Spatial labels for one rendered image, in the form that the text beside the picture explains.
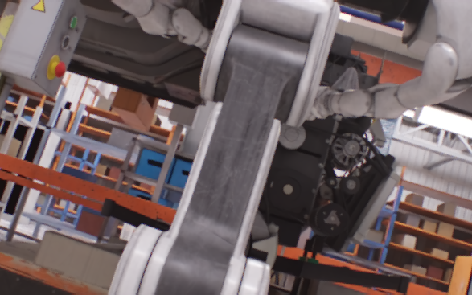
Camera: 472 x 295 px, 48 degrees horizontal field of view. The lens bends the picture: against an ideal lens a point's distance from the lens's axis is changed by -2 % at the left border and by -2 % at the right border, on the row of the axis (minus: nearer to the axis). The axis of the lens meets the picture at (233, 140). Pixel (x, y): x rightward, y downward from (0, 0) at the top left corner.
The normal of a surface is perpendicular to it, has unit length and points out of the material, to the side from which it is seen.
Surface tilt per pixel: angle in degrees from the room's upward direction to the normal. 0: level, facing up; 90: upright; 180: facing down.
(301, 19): 122
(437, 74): 127
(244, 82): 86
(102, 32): 110
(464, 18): 106
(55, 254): 90
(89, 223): 90
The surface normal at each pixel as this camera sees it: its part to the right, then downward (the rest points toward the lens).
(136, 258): 0.08, -0.47
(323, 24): 0.03, -0.25
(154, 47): 0.09, 0.15
